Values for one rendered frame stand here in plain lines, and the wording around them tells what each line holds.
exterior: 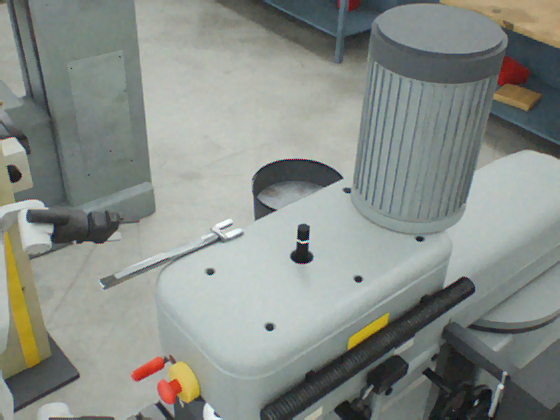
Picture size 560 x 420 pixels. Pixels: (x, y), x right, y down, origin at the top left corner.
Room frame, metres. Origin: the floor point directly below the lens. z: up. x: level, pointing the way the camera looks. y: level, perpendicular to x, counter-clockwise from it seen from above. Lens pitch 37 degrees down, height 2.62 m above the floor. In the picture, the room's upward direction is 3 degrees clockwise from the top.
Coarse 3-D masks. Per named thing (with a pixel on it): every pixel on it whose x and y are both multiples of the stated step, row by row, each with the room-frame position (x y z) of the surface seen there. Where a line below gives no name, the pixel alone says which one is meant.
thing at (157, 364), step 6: (150, 360) 0.77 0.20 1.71; (156, 360) 0.77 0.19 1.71; (162, 360) 0.77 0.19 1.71; (168, 360) 0.78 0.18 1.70; (144, 366) 0.75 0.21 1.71; (150, 366) 0.75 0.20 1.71; (156, 366) 0.76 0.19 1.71; (162, 366) 0.76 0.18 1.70; (132, 372) 0.74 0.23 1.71; (138, 372) 0.74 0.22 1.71; (144, 372) 0.74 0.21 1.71; (150, 372) 0.75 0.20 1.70; (132, 378) 0.74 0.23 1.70; (138, 378) 0.73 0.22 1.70; (144, 378) 0.74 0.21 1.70
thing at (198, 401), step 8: (176, 400) 1.15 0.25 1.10; (192, 400) 1.11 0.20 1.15; (200, 400) 1.11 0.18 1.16; (176, 408) 1.15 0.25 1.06; (184, 408) 1.11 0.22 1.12; (192, 408) 1.09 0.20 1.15; (200, 408) 1.09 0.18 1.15; (208, 408) 1.08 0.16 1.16; (176, 416) 1.16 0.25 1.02; (184, 416) 1.11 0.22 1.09; (192, 416) 1.07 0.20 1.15; (200, 416) 1.07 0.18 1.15; (208, 416) 1.06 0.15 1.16; (216, 416) 1.07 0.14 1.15
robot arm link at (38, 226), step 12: (24, 216) 1.32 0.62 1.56; (36, 216) 1.29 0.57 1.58; (48, 216) 1.31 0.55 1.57; (60, 216) 1.32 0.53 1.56; (24, 228) 1.29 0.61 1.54; (36, 228) 1.29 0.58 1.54; (48, 228) 1.31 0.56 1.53; (60, 228) 1.33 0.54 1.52; (72, 228) 1.34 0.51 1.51; (24, 240) 1.27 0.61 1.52; (36, 240) 1.27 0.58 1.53; (48, 240) 1.29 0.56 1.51; (60, 240) 1.32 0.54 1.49; (36, 252) 1.28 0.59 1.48
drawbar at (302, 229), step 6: (300, 228) 0.84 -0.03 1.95; (306, 228) 0.84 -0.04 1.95; (300, 234) 0.83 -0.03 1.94; (306, 234) 0.83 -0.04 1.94; (300, 240) 0.83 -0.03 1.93; (306, 240) 0.83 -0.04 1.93; (300, 246) 0.83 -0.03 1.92; (306, 246) 0.83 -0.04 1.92; (300, 252) 0.83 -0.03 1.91; (306, 252) 0.83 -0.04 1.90; (300, 258) 0.83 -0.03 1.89; (306, 258) 0.83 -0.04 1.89
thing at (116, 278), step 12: (216, 228) 0.89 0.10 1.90; (240, 228) 0.89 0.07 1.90; (192, 240) 0.86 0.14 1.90; (204, 240) 0.86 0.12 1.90; (216, 240) 0.86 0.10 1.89; (168, 252) 0.82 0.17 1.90; (180, 252) 0.83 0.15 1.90; (144, 264) 0.79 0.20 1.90; (156, 264) 0.80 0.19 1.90; (108, 276) 0.76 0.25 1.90; (120, 276) 0.77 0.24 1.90; (132, 276) 0.77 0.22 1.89; (108, 288) 0.75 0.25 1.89
